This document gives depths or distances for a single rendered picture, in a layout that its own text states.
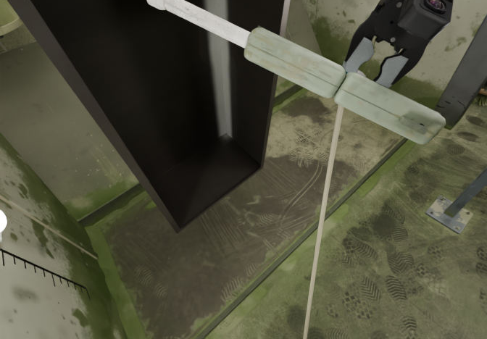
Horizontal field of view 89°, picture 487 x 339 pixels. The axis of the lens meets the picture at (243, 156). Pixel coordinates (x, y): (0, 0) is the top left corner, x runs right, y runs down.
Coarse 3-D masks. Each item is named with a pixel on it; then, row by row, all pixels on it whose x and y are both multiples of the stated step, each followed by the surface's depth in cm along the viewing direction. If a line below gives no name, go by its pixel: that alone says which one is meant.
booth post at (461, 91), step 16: (480, 32) 160; (480, 48) 164; (464, 64) 176; (480, 64) 169; (464, 80) 181; (480, 80) 174; (448, 96) 195; (464, 96) 186; (448, 112) 201; (464, 112) 202; (448, 128) 207
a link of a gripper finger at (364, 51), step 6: (360, 42) 36; (366, 42) 36; (360, 48) 37; (366, 48) 36; (372, 48) 36; (354, 54) 37; (360, 54) 37; (366, 54) 37; (372, 54) 37; (348, 60) 38; (354, 60) 38; (360, 60) 37; (366, 60) 37; (348, 66) 38; (354, 66) 38
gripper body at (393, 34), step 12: (384, 0) 36; (396, 0) 33; (384, 12) 34; (396, 12) 33; (384, 24) 34; (396, 24) 34; (384, 36) 35; (396, 36) 34; (408, 36) 34; (396, 48) 35; (408, 48) 35
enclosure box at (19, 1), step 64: (64, 0) 64; (128, 0) 74; (192, 0) 87; (256, 0) 79; (64, 64) 43; (128, 64) 87; (192, 64) 106; (256, 64) 97; (128, 128) 105; (192, 128) 134; (256, 128) 126; (192, 192) 137
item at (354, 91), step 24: (168, 0) 38; (216, 24) 38; (264, 48) 36; (288, 48) 36; (288, 72) 37; (312, 72) 36; (336, 72) 35; (360, 72) 46; (336, 96) 37; (360, 96) 36; (384, 96) 35; (384, 120) 36; (408, 120) 34; (432, 120) 34
